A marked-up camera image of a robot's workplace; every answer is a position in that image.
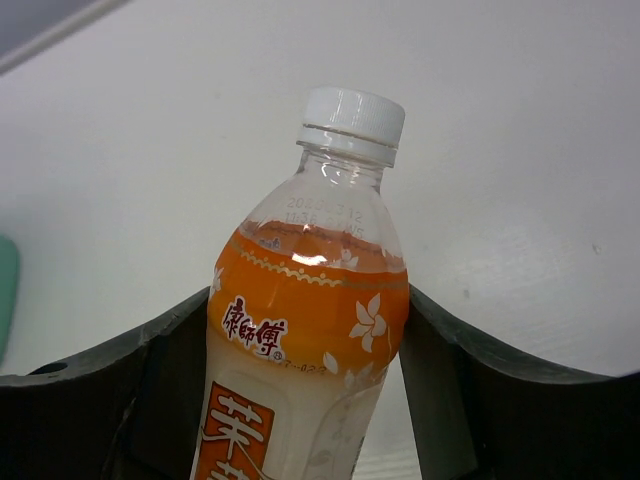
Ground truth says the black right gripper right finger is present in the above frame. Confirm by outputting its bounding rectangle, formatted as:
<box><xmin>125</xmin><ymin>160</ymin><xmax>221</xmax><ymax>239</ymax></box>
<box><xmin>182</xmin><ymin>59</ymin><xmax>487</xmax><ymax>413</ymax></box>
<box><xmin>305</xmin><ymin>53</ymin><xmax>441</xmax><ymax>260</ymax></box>
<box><xmin>400</xmin><ymin>289</ymin><xmax>639</xmax><ymax>479</ymax></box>

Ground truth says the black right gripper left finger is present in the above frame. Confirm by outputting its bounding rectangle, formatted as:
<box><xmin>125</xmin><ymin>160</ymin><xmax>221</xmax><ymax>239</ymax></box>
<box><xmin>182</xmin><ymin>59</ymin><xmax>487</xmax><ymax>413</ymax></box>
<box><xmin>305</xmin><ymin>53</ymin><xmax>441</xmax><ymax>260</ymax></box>
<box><xmin>1</xmin><ymin>290</ymin><xmax>208</xmax><ymax>479</ymax></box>

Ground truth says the orange label bottle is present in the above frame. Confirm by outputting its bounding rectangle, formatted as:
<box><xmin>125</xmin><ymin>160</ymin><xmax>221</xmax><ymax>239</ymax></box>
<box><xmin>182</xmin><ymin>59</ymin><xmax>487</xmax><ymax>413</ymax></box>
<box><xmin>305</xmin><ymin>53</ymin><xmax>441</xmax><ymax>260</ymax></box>
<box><xmin>191</xmin><ymin>87</ymin><xmax>409</xmax><ymax>479</ymax></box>

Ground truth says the green plastic bin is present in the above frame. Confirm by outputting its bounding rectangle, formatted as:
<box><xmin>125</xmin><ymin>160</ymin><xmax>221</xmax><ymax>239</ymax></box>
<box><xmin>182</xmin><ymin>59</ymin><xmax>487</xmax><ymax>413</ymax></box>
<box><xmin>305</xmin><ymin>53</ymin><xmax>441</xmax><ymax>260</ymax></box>
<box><xmin>0</xmin><ymin>235</ymin><xmax>20</xmax><ymax>359</ymax></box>

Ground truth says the aluminium table frame rail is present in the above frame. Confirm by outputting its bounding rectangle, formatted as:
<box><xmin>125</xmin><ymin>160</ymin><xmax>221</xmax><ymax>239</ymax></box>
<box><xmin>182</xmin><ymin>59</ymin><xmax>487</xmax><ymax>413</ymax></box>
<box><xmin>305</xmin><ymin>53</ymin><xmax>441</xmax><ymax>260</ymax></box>
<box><xmin>1</xmin><ymin>0</ymin><xmax>126</xmax><ymax>75</ymax></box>

